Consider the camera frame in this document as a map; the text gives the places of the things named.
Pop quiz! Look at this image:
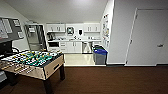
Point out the white two-door base cabinet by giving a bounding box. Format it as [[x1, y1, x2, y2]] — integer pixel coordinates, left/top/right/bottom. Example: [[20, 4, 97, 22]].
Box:
[[66, 40, 83, 54]]

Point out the white drawer stack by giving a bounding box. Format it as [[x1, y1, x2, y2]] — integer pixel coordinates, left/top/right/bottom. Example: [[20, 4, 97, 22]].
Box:
[[59, 41, 68, 53], [91, 40, 102, 48]]

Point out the green lid waste bin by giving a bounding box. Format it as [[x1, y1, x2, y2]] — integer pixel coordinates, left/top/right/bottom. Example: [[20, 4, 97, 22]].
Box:
[[92, 45, 104, 51]]

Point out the blue lid recycling bin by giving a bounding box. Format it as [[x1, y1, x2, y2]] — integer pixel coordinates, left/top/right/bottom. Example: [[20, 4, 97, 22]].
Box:
[[93, 48, 108, 65]]

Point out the grey paper towel dispenser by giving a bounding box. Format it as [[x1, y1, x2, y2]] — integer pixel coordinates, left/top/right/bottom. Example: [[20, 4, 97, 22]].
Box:
[[66, 26, 75, 36]]

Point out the black coffee machine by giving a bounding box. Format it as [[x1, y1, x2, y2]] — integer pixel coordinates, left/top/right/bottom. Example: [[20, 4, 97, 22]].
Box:
[[46, 32, 55, 42]]

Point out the stainless steel refrigerator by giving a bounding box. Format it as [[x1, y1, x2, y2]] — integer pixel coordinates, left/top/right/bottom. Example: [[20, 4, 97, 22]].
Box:
[[25, 23, 48, 52]]

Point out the green foosball table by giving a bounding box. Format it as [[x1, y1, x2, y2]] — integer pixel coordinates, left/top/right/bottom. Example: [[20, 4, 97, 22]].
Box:
[[0, 49, 66, 94]]

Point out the white door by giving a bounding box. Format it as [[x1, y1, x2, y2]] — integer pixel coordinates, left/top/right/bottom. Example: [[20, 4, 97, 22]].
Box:
[[125, 8, 168, 66]]

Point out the large colourful wall poster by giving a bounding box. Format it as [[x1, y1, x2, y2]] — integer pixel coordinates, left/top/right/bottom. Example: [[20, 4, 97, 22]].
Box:
[[101, 13, 110, 39]]

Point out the metal door handle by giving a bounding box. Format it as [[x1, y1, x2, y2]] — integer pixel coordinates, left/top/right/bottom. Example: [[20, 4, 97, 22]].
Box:
[[157, 43, 164, 48]]

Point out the wall notice board with papers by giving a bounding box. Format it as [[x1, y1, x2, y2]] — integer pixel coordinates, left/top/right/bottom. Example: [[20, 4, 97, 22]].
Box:
[[0, 17, 25, 43]]

